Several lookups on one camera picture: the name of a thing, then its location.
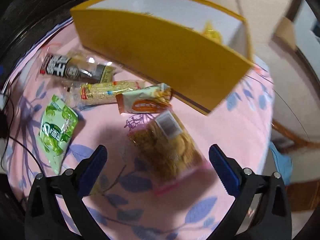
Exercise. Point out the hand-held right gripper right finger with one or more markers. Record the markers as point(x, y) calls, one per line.
point(223, 170)

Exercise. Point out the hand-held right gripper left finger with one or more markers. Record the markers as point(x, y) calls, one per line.
point(92, 170)

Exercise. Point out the clear cookie bag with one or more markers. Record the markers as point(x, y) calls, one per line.
point(165, 150)

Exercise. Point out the yellow cardboard box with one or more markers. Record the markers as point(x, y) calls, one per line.
point(162, 55)

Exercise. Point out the pink floral tablecloth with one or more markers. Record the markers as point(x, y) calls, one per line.
point(107, 130)

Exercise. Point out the green candy bag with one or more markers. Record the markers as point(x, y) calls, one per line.
point(57, 130)

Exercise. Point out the blue cloth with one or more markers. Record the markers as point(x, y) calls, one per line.
point(281, 162)

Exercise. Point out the wooden chair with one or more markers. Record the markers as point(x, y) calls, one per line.
point(292, 140)

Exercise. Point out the cream wafer packet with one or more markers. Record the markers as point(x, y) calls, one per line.
point(100, 92)

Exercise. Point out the orange and cream snack packet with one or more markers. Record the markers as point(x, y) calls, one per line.
point(140, 102)

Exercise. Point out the dark snack packet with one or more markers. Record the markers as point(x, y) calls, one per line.
point(72, 68)

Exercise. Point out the yellow snack packet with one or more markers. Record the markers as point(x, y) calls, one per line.
point(211, 33)

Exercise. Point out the brown cardboard box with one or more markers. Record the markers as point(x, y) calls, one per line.
point(285, 33)

